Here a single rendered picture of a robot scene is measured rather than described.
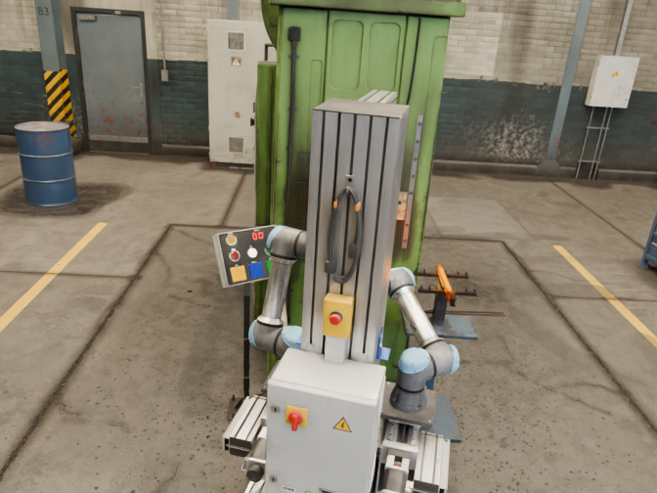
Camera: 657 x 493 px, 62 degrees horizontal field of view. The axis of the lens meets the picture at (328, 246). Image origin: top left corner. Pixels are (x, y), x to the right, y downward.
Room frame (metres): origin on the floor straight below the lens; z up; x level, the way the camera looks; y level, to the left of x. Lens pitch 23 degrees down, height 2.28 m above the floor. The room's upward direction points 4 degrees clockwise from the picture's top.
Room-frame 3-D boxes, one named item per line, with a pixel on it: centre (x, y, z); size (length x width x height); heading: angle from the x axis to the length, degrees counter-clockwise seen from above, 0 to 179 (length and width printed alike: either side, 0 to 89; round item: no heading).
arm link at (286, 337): (1.97, 0.12, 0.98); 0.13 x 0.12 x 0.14; 66
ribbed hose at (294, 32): (2.96, 0.23, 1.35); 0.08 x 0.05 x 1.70; 98
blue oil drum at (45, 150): (6.28, 3.38, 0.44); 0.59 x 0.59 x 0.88
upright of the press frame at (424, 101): (3.30, -0.42, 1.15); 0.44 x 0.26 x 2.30; 8
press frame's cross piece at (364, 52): (3.25, -0.09, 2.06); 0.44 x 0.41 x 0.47; 8
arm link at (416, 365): (1.86, -0.38, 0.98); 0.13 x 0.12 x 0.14; 118
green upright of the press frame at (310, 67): (3.20, 0.24, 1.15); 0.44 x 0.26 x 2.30; 8
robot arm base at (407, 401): (1.86, -0.37, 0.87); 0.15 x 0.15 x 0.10
